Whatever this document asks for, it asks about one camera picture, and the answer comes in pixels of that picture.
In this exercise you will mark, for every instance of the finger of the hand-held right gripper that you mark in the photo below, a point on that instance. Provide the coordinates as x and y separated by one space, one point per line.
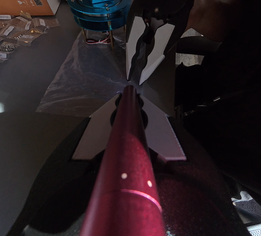
132 40
160 44

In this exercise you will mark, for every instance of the blue toy robot arm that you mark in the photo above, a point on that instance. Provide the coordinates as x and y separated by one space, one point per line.
97 9

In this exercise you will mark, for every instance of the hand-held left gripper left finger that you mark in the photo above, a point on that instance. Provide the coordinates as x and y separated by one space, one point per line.
91 138

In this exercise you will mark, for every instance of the clear plastic bag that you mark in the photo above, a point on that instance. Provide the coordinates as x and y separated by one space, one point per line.
81 81

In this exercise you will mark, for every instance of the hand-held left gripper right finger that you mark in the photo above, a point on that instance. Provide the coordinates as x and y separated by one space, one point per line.
163 136

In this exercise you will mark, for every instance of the pile of small parts bags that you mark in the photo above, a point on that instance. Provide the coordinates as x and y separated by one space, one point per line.
22 32

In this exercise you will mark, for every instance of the person's right hand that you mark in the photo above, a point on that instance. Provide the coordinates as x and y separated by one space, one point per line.
206 15

